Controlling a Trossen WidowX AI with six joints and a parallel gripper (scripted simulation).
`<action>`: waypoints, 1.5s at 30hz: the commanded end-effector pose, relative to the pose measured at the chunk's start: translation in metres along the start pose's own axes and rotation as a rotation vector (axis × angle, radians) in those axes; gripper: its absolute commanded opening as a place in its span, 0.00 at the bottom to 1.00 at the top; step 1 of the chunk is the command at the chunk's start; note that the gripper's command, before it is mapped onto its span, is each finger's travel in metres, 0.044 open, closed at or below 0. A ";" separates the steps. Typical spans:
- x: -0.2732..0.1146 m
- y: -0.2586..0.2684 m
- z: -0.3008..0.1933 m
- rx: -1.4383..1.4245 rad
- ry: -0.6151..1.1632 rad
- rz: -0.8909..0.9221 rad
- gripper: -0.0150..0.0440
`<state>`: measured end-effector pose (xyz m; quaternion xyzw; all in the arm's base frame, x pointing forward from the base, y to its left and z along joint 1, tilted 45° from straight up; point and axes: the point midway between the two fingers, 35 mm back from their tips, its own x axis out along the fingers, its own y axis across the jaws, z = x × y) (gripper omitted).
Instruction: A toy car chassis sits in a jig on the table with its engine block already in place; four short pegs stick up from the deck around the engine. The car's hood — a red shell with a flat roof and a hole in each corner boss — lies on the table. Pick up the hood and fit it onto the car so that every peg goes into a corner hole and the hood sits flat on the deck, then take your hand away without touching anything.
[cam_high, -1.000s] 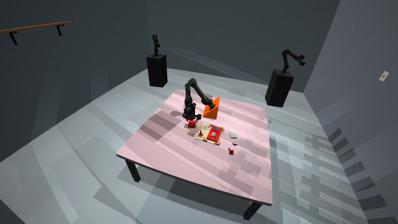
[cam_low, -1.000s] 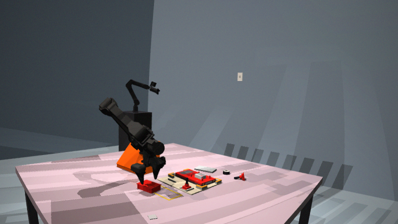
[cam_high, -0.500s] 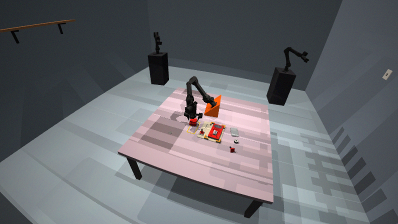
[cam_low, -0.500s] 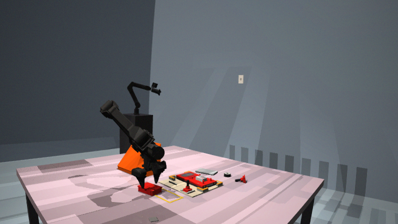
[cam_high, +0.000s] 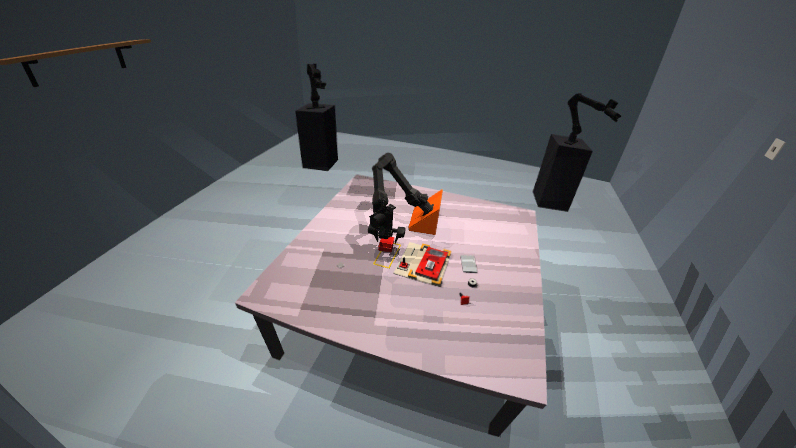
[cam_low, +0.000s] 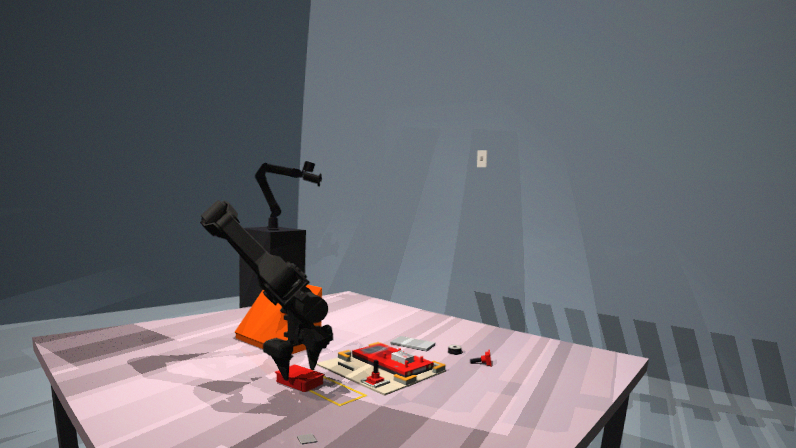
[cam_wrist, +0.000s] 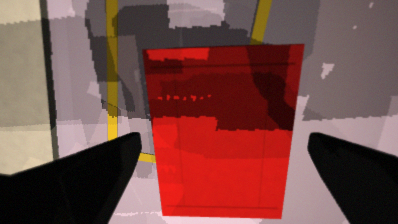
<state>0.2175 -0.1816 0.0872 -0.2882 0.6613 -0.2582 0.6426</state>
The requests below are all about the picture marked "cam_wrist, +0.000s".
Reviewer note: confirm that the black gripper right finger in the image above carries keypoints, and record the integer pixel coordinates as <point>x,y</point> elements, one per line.
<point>363,181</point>

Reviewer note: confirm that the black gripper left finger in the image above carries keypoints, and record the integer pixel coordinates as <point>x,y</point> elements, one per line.
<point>82,188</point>

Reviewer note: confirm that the red translucent shell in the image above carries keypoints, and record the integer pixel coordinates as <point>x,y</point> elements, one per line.
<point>222,121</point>

